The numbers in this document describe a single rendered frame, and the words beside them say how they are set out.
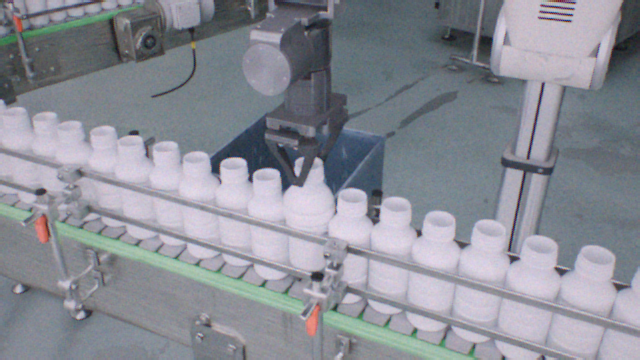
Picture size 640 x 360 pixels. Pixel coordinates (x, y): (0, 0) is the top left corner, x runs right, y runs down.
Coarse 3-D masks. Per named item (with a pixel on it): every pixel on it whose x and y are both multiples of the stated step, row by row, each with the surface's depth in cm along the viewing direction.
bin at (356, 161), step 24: (264, 120) 150; (240, 144) 142; (264, 144) 152; (336, 144) 146; (360, 144) 143; (384, 144) 141; (216, 168) 134; (264, 168) 155; (336, 168) 150; (360, 168) 127; (336, 192) 153
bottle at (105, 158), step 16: (96, 128) 96; (112, 128) 96; (96, 144) 94; (112, 144) 95; (96, 160) 95; (112, 160) 95; (112, 176) 96; (96, 192) 99; (112, 192) 97; (112, 208) 99; (112, 224) 100
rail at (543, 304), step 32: (32, 160) 99; (32, 192) 103; (160, 192) 90; (256, 224) 84; (256, 256) 88; (384, 256) 77; (512, 256) 77; (352, 288) 82; (480, 288) 73; (448, 320) 78; (608, 320) 68; (544, 352) 74
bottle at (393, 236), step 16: (384, 208) 77; (400, 208) 79; (384, 224) 78; (400, 224) 77; (384, 240) 78; (400, 240) 78; (400, 256) 78; (368, 272) 83; (384, 272) 80; (400, 272) 80; (368, 288) 84; (384, 288) 81; (400, 288) 81; (384, 304) 83
